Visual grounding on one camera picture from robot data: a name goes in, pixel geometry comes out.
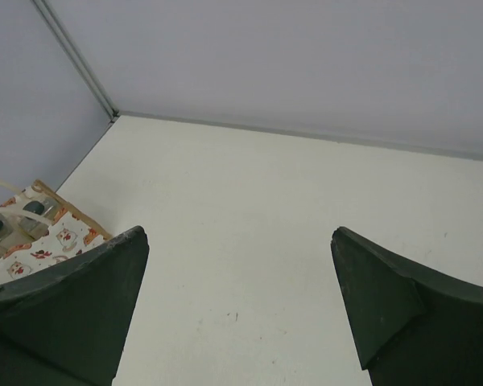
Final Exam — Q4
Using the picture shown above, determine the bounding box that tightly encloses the aluminium corner post left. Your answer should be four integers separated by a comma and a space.
31, 0, 119, 121

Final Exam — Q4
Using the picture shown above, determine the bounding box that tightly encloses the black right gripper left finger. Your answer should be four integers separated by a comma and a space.
0, 226, 149, 385

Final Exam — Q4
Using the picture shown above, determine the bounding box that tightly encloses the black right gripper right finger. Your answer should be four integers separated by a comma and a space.
331, 227, 483, 385

